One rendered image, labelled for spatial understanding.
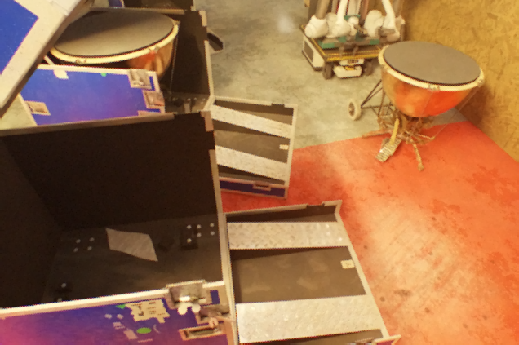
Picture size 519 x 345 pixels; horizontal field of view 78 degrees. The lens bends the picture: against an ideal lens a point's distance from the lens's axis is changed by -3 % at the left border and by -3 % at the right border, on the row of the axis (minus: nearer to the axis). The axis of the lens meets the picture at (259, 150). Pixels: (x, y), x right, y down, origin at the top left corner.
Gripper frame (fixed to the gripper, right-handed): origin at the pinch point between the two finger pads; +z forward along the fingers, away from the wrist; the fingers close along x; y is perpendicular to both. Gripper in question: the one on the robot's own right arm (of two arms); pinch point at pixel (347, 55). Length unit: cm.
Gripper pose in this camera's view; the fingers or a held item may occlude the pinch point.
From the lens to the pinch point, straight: 355.7
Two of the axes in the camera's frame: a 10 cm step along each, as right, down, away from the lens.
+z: 0.0, 7.5, 6.6
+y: -2.0, -6.5, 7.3
